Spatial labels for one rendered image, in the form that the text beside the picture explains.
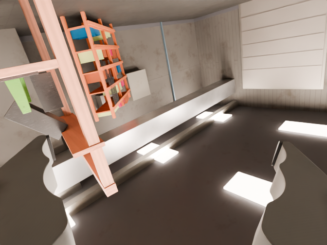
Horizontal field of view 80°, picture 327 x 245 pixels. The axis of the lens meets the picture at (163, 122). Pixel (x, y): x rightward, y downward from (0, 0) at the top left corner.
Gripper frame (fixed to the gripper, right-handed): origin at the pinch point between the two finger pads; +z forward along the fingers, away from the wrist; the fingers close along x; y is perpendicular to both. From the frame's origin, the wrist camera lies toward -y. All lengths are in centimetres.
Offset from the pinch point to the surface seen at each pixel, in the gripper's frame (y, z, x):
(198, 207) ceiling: 307, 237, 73
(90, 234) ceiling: 348, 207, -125
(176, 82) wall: 231, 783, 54
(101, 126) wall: 302, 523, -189
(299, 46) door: 64, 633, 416
